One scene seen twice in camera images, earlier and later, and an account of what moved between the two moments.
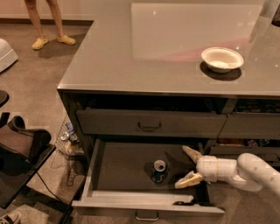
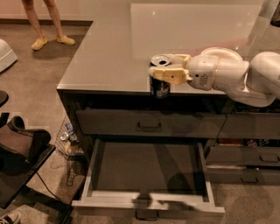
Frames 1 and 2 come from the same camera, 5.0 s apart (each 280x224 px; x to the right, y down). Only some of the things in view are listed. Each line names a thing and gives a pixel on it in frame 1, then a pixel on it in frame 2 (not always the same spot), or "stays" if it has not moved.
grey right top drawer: [252, 126] stays
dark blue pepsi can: [159, 168] to [160, 88]
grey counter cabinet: [150, 79] stays
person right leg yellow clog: [42, 40] stays
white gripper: [206, 168] to [202, 71]
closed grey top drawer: [120, 123] stays
